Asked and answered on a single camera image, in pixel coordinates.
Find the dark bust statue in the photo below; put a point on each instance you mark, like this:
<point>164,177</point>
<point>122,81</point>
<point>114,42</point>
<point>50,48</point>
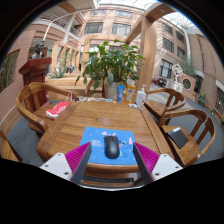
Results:
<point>37,50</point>

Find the black computer mouse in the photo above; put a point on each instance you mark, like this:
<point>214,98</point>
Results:
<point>111,147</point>

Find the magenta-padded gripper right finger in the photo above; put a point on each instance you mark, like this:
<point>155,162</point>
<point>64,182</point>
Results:
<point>165,164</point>

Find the yellow liquid bottle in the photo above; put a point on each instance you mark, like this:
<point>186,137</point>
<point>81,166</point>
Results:
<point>130,92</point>

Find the wooden armchair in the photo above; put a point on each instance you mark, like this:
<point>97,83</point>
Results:
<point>30,110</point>
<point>6,150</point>
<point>156,106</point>
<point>190,153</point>

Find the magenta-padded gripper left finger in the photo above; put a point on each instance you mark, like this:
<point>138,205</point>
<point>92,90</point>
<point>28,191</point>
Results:
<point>58,164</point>

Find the white pump bottle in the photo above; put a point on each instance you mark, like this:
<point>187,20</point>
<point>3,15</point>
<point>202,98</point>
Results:
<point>141,97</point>

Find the dark red wooden podium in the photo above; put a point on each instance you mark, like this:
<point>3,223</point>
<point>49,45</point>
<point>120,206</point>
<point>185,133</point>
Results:
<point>35,71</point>

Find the white crumpled wrapper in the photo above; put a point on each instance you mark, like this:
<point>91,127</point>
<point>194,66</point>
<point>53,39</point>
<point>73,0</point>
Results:
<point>133,106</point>

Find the green potted plant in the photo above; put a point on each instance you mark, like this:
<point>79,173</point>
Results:
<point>113,65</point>

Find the wooden pergola post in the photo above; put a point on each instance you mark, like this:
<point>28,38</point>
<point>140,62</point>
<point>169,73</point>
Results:
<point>146,53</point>

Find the blue tube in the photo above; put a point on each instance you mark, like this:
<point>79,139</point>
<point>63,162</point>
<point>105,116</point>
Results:
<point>120,93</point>

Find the blue cartoon mouse pad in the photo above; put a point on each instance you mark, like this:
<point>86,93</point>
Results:
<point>95,140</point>

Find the red and white bag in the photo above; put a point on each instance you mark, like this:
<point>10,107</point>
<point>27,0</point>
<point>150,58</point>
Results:
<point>58,110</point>

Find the light wooden table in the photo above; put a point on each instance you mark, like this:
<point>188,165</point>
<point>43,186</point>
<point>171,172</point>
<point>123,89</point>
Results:
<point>65,83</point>

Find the black notebook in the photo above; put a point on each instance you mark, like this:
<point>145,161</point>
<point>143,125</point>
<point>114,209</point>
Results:
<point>178,138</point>

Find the yellow flower plant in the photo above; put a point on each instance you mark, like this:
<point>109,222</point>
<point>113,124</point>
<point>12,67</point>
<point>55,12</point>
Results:
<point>202,99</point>

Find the white abstract sculpture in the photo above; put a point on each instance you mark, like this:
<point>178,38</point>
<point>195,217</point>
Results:
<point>177,72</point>

